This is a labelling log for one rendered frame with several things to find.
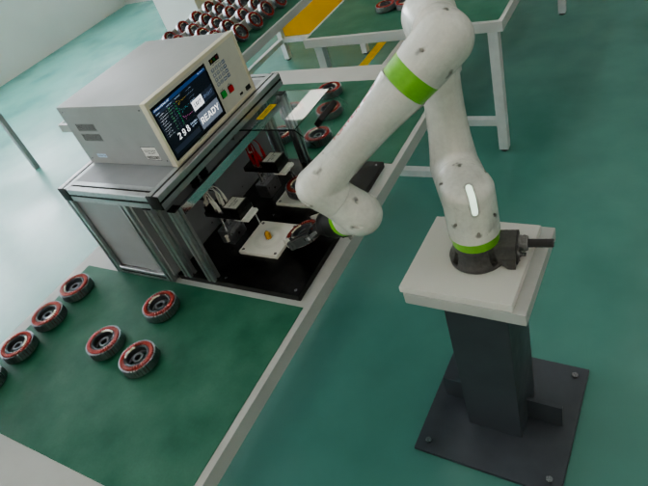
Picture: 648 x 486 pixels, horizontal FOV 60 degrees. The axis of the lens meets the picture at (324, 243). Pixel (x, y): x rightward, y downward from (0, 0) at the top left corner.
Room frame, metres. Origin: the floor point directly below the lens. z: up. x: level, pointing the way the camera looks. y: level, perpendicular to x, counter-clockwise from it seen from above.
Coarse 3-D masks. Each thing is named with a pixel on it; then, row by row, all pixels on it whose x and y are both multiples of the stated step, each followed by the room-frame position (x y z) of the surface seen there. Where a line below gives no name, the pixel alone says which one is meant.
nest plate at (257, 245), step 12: (264, 228) 1.50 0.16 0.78; (276, 228) 1.48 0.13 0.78; (288, 228) 1.45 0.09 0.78; (252, 240) 1.46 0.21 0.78; (264, 240) 1.44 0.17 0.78; (276, 240) 1.42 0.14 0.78; (240, 252) 1.43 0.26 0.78; (252, 252) 1.40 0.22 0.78; (264, 252) 1.38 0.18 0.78; (276, 252) 1.36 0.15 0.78
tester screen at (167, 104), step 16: (192, 80) 1.61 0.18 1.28; (208, 80) 1.66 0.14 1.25; (176, 96) 1.55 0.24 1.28; (192, 96) 1.59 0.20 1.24; (160, 112) 1.49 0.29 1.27; (176, 112) 1.53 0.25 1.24; (192, 112) 1.57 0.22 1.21; (176, 128) 1.51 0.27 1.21; (192, 128) 1.55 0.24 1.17; (176, 144) 1.49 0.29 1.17
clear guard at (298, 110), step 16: (272, 96) 1.81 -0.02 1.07; (288, 96) 1.76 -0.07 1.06; (304, 96) 1.71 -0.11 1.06; (320, 96) 1.67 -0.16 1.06; (336, 96) 1.68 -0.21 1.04; (256, 112) 1.73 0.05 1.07; (272, 112) 1.69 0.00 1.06; (288, 112) 1.65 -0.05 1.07; (304, 112) 1.61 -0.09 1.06; (320, 112) 1.61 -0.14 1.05; (336, 112) 1.62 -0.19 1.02; (256, 128) 1.62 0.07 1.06; (272, 128) 1.58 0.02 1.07; (288, 128) 1.54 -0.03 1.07; (304, 128) 1.53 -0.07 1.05; (320, 128) 1.55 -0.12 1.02
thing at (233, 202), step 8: (216, 200) 1.59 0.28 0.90; (224, 200) 1.57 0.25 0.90; (232, 200) 1.51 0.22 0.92; (240, 200) 1.49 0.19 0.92; (248, 200) 1.50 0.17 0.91; (224, 208) 1.48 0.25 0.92; (232, 208) 1.46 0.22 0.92; (240, 208) 1.46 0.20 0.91; (248, 208) 1.48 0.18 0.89; (256, 208) 1.48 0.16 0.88; (208, 216) 1.53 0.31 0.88; (216, 216) 1.51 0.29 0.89; (224, 216) 1.49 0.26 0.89; (232, 216) 1.46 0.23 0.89; (240, 216) 1.45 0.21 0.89; (248, 216) 1.45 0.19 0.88; (224, 224) 1.52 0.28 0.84
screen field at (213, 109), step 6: (216, 96) 1.66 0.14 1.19; (210, 102) 1.63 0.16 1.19; (216, 102) 1.65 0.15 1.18; (204, 108) 1.61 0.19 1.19; (210, 108) 1.63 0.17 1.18; (216, 108) 1.64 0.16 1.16; (198, 114) 1.58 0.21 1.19; (204, 114) 1.60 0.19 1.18; (210, 114) 1.62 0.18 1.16; (216, 114) 1.63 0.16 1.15; (204, 120) 1.59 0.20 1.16; (210, 120) 1.61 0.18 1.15; (204, 126) 1.59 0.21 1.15
